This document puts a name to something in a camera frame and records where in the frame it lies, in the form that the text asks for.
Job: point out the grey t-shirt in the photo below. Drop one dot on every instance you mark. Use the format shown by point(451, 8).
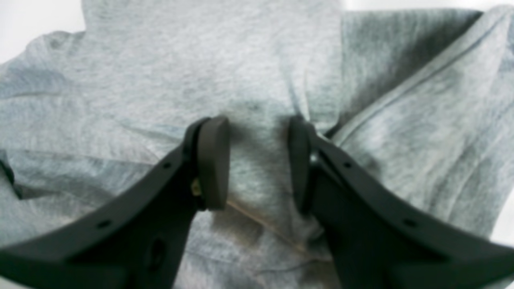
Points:
point(422, 99)

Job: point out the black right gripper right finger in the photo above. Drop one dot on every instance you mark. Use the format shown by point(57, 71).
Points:
point(376, 239)

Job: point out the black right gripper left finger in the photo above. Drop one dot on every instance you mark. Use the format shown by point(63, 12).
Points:
point(137, 240)

